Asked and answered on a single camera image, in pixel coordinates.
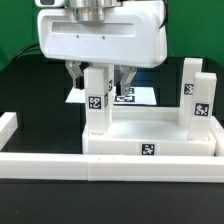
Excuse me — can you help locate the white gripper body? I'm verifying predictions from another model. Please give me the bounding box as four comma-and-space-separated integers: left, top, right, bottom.
37, 2, 168, 68

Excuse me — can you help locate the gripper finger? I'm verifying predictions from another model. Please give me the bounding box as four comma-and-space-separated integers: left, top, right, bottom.
118, 66, 137, 96
65, 60, 84, 90

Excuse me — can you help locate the white desk top tray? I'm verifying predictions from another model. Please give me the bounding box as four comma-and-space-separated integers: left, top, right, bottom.
82, 106, 216, 156

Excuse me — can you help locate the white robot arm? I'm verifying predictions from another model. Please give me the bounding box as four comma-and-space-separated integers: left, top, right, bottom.
34, 0, 169, 95

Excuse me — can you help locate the fiducial marker board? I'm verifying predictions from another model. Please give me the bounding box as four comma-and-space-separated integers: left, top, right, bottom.
65, 87, 157, 106

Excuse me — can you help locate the white left fence block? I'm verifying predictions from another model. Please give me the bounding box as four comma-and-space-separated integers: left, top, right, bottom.
0, 112, 18, 151

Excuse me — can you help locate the white fence block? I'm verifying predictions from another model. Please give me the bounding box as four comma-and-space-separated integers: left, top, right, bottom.
0, 112, 18, 151
211, 117, 224, 157

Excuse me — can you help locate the white right fence block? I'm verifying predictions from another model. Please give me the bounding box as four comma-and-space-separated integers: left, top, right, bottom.
211, 117, 224, 157

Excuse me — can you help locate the white front fence bar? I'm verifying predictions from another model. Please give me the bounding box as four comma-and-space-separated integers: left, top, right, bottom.
0, 152, 224, 183

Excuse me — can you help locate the black cable left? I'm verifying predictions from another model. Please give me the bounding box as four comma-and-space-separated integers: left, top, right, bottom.
6, 42, 41, 68

